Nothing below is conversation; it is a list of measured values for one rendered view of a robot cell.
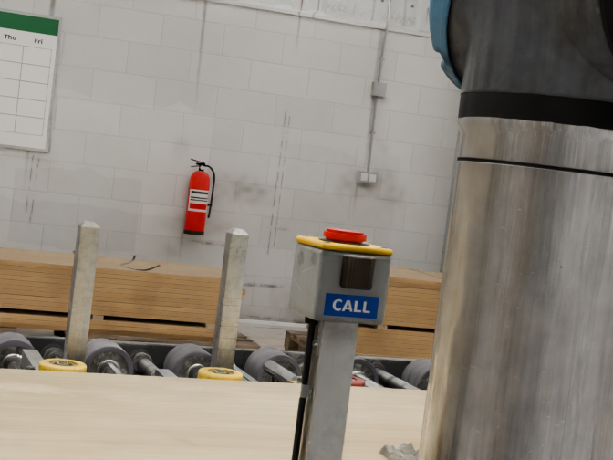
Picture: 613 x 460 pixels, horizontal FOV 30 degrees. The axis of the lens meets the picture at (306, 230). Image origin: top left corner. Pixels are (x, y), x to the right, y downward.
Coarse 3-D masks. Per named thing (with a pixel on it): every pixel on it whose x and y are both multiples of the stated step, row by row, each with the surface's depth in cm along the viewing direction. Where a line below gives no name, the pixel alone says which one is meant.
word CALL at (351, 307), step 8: (328, 296) 102; (336, 296) 102; (344, 296) 102; (352, 296) 102; (360, 296) 103; (328, 304) 102; (336, 304) 102; (344, 304) 102; (352, 304) 102; (360, 304) 103; (368, 304) 103; (376, 304) 103; (328, 312) 102; (336, 312) 102; (344, 312) 102; (352, 312) 103; (360, 312) 103; (368, 312) 103; (376, 312) 103
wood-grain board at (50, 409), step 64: (0, 384) 175; (64, 384) 180; (128, 384) 186; (192, 384) 193; (256, 384) 200; (0, 448) 139; (64, 448) 143; (128, 448) 147; (192, 448) 151; (256, 448) 155
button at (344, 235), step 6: (330, 228) 106; (336, 228) 107; (324, 234) 105; (330, 234) 104; (336, 234) 104; (342, 234) 103; (348, 234) 104; (354, 234) 104; (360, 234) 104; (336, 240) 104; (342, 240) 104; (348, 240) 104; (354, 240) 104; (360, 240) 104
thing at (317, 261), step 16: (304, 240) 105; (320, 240) 104; (304, 256) 105; (320, 256) 101; (336, 256) 102; (384, 256) 103; (304, 272) 105; (320, 272) 101; (336, 272) 102; (384, 272) 103; (304, 288) 104; (320, 288) 101; (336, 288) 102; (384, 288) 103; (288, 304) 108; (304, 304) 104; (320, 304) 101; (384, 304) 104; (320, 320) 102; (336, 320) 102; (352, 320) 103; (368, 320) 103
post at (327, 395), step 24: (312, 336) 105; (336, 336) 104; (312, 360) 105; (336, 360) 104; (312, 384) 105; (336, 384) 105; (312, 408) 104; (336, 408) 105; (312, 432) 104; (336, 432) 105; (312, 456) 104; (336, 456) 105
